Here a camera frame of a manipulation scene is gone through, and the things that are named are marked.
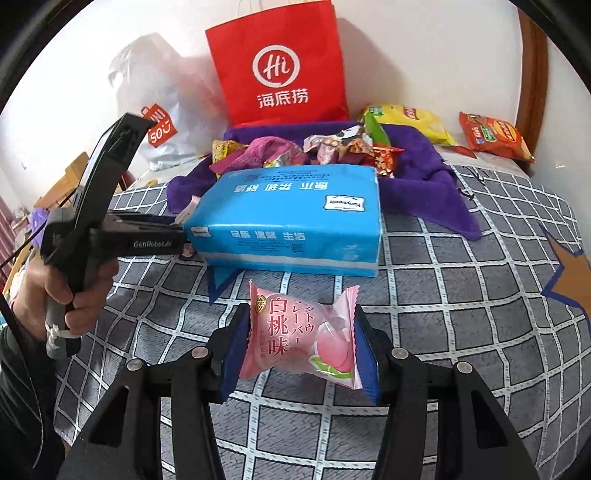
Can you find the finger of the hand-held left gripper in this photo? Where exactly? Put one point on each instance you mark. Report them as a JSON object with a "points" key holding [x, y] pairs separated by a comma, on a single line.
{"points": [[147, 228], [143, 218]]}

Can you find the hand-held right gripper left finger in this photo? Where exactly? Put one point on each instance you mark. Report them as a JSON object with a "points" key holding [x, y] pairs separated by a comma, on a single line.
{"points": [[233, 360]]}

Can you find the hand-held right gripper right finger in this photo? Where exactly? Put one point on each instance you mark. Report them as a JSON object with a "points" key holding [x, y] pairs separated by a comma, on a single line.
{"points": [[367, 360]]}

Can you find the pale pink snack packet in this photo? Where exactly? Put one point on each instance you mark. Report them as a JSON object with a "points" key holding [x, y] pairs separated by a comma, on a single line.
{"points": [[188, 210]]}

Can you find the pink peach snack packet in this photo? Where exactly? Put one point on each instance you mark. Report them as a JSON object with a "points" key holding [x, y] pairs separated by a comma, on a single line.
{"points": [[295, 341]]}

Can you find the yellow snack packet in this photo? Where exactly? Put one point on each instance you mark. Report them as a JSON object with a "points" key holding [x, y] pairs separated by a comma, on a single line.
{"points": [[224, 151]]}

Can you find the magenta snack packet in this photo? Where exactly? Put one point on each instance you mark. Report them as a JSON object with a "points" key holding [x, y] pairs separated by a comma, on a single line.
{"points": [[268, 150]]}

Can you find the yellow-green snack packet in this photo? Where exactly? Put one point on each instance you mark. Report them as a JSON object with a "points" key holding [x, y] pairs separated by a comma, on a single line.
{"points": [[277, 160]]}

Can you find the small red snack packet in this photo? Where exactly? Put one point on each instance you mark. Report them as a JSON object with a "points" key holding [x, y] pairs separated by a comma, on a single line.
{"points": [[385, 161]]}

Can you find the pink panda snack packet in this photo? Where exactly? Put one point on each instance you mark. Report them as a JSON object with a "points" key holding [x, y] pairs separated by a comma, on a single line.
{"points": [[332, 143]]}

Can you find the green snack packet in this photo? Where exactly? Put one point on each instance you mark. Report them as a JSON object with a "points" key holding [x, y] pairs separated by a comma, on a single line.
{"points": [[376, 131]]}

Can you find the person's left forearm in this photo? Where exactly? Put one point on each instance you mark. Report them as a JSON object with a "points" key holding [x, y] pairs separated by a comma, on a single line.
{"points": [[23, 392]]}

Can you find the person's left hand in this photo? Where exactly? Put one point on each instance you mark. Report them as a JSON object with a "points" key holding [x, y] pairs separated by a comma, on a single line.
{"points": [[32, 295]]}

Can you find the grey checked bed sheet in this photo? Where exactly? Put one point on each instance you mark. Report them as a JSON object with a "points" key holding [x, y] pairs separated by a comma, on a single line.
{"points": [[461, 286]]}

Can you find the white plastic bag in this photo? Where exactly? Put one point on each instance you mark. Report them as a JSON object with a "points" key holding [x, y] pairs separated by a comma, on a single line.
{"points": [[184, 92]]}

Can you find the blue tissue pack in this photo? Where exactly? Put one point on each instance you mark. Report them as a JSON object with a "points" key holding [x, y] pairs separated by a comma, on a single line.
{"points": [[286, 217]]}

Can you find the purple towel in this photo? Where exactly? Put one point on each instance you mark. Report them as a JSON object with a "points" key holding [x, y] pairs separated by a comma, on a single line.
{"points": [[425, 184]]}

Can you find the red paper bag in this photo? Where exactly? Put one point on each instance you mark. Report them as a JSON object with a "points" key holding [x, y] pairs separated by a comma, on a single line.
{"points": [[277, 55]]}

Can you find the yellow chip bag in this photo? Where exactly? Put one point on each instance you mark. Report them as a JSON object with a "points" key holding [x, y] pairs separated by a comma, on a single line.
{"points": [[415, 122]]}

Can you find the red chip bag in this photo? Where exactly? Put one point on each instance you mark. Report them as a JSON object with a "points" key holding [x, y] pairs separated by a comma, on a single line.
{"points": [[496, 136]]}

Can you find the brown door frame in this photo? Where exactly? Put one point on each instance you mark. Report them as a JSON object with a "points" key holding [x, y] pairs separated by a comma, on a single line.
{"points": [[535, 69]]}

